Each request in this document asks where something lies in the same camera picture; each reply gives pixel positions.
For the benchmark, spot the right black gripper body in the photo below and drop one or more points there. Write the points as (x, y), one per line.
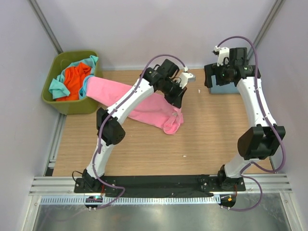
(222, 73)

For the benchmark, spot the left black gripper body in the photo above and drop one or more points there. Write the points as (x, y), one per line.
(172, 91)

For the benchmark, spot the pink t shirt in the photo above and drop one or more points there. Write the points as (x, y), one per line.
(154, 110)

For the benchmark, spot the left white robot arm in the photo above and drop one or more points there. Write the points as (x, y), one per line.
(166, 78)

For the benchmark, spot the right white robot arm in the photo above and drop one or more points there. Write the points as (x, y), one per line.
(264, 136)

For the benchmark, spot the folded grey-blue t shirt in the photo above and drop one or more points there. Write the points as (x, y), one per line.
(225, 89)

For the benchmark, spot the green plastic bin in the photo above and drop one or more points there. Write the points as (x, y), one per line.
(60, 62)

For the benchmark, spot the orange t shirt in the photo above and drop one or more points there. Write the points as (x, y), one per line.
(74, 77)

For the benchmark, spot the teal t shirt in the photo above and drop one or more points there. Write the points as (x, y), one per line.
(57, 88)

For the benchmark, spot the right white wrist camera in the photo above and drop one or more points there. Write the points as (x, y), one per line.
(223, 55)

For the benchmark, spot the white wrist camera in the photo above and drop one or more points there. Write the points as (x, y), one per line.
(223, 55)
(185, 78)

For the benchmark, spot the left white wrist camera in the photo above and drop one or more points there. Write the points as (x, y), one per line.
(185, 78)

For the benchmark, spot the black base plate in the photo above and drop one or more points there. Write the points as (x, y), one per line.
(174, 186)

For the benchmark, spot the aluminium frame rail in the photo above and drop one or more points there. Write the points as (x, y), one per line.
(270, 183)

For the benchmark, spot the white slotted cable duct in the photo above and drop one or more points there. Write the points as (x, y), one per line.
(86, 200)

